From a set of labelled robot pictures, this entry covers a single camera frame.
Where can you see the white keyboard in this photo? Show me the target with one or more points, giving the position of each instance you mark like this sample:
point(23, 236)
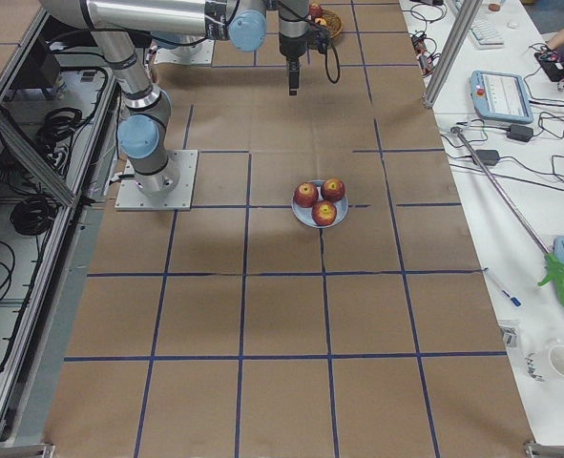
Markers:
point(484, 35)

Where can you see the dark red basket apple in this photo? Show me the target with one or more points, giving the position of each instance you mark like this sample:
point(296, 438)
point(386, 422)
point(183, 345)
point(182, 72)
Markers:
point(315, 11)

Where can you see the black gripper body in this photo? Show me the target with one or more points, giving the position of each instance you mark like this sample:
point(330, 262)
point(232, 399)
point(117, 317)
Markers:
point(291, 48)

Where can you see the blue white pen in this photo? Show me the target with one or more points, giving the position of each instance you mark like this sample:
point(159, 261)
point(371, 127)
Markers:
point(502, 287)

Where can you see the white mug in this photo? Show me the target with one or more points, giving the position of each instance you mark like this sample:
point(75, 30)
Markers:
point(546, 364)

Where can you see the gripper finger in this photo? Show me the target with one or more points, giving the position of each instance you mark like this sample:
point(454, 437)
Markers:
point(293, 72)

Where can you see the red apple on plate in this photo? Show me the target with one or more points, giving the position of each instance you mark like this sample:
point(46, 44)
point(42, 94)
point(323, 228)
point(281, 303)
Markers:
point(306, 195)
point(324, 213)
point(333, 189)

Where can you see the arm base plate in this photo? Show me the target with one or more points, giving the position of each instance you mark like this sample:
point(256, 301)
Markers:
point(172, 189)
point(187, 54)

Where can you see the woven wicker basket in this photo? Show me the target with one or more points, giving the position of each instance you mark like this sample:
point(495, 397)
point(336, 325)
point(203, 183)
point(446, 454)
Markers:
point(334, 23)

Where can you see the black power adapter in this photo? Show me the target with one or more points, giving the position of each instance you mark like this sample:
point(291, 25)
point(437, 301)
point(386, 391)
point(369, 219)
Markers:
point(519, 132)

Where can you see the aluminium frame post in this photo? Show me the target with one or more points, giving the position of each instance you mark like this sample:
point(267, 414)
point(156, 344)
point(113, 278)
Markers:
point(457, 34)

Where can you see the light blue plate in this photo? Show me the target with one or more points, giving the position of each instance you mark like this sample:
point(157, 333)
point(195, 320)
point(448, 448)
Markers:
point(304, 214)

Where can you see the green handled reacher tool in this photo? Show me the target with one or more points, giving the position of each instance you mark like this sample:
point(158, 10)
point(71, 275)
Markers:
point(554, 266)

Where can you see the teach pendant tablet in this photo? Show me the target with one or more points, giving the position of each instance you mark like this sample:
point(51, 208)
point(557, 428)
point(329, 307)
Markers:
point(500, 97)

